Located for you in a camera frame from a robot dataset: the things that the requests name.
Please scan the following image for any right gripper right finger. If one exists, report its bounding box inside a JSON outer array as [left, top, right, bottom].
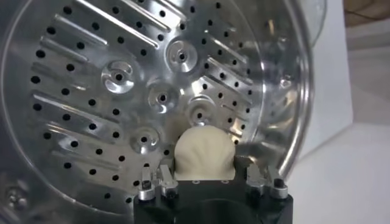
[[234, 155, 289, 200]]

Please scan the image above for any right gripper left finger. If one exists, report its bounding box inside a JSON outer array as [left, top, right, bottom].
[[137, 164, 179, 202]]

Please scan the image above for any perforated steel steamer basket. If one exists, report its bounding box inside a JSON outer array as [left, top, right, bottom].
[[0, 0, 316, 224]]

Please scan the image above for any white steamed baozi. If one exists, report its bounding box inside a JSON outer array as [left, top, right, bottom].
[[173, 125, 237, 181]]

